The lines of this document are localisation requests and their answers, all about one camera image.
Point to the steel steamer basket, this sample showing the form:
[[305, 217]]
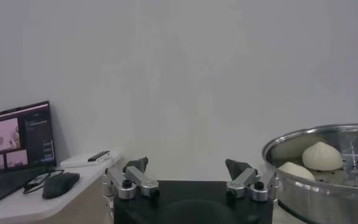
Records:
[[319, 198]]

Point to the flat white box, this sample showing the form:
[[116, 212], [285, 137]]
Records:
[[75, 160]]

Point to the black computer mouse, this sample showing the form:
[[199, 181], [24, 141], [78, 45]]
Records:
[[60, 184]]

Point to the white steamed baozi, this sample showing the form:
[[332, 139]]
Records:
[[296, 172], [322, 156]]

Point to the black and white phone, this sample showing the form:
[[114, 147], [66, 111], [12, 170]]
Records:
[[98, 156]]

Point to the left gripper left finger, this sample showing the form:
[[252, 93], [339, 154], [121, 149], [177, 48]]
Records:
[[142, 181]]

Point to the white side table with laptop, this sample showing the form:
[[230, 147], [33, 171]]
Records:
[[14, 208]]

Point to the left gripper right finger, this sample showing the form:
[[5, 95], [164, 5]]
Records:
[[243, 179]]

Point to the black laptop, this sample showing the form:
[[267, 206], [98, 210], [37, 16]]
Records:
[[14, 137]]

